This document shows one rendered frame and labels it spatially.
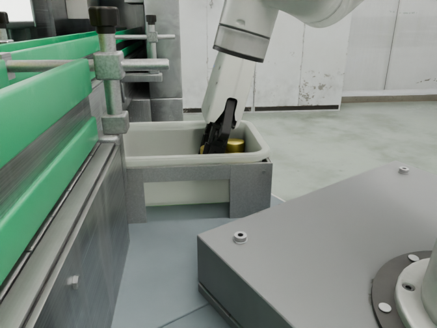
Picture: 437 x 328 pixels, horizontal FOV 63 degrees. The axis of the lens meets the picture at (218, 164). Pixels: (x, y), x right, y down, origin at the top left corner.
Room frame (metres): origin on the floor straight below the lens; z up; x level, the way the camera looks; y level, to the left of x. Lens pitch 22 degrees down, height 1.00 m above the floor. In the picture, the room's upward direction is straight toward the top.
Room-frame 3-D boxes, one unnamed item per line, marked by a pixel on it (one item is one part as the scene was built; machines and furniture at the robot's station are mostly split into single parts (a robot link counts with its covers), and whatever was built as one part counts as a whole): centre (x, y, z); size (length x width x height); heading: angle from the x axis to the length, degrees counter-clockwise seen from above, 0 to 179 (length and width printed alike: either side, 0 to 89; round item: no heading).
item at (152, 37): (1.01, 0.20, 0.90); 0.17 x 0.05 x 0.22; 96
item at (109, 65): (0.38, 0.14, 0.95); 0.17 x 0.03 x 0.12; 96
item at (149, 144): (0.50, 0.05, 0.80); 0.22 x 0.17 x 0.09; 96
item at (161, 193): (0.50, 0.08, 0.79); 0.27 x 0.17 x 0.08; 96
